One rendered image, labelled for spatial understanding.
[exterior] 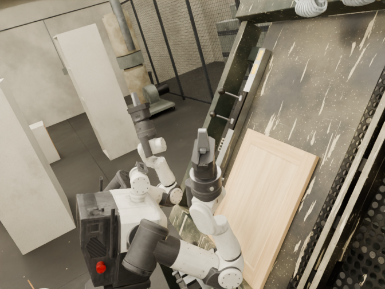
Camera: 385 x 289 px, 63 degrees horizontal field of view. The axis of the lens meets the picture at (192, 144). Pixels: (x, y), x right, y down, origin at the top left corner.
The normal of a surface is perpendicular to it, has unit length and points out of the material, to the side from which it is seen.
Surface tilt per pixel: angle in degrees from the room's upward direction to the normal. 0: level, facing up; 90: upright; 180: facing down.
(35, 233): 90
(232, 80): 90
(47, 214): 90
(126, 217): 47
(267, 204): 51
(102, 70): 90
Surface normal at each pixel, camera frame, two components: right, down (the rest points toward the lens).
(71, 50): 0.46, 0.25
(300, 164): -0.85, -0.25
